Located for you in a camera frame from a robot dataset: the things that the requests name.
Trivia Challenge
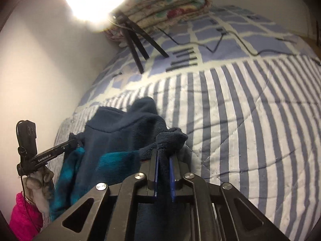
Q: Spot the blue checked bed sheet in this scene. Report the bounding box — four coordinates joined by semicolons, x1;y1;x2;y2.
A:
77;5;320;109

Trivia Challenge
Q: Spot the folded floral blanket stack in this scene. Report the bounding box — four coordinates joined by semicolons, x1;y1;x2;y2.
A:
120;0;212;34

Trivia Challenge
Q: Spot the black ring light tripod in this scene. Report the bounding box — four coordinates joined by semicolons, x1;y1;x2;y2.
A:
111;10;169;74

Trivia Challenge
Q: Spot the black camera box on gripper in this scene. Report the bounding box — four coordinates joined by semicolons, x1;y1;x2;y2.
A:
16;120;38;160

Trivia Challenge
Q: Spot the teal plaid fleece jacket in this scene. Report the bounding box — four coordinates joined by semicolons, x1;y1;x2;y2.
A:
48;96;191;241

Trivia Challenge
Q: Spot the blue white striped quilt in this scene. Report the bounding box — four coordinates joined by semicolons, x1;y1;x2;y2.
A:
55;55;320;240

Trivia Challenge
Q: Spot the left hand in grey glove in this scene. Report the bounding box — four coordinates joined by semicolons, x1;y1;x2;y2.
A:
22;166;54;214

